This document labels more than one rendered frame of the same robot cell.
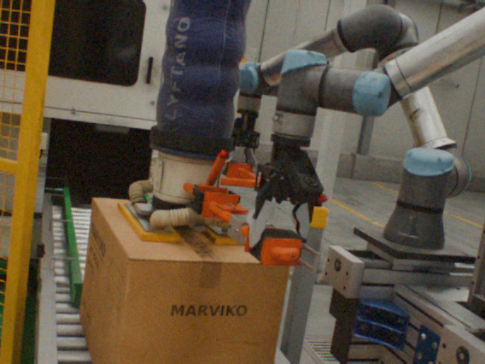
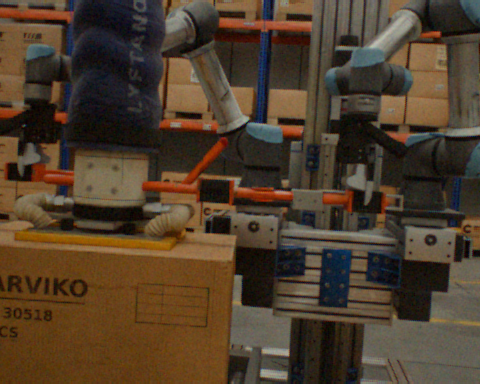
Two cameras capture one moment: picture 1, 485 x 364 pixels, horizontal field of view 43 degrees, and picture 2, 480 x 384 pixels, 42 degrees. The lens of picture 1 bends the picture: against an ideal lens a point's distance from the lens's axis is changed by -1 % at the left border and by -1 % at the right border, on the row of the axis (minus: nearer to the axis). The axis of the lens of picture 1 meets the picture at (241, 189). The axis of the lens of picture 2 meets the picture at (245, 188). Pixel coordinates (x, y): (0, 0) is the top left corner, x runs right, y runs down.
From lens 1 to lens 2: 1.60 m
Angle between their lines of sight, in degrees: 67
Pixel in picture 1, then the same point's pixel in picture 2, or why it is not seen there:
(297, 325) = not seen: hidden behind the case
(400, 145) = not seen: outside the picture
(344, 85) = (400, 75)
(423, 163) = (276, 133)
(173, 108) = (137, 100)
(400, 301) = (289, 240)
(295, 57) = (379, 54)
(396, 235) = not seen: hidden behind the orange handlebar
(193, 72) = (153, 59)
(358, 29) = (208, 22)
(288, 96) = (377, 83)
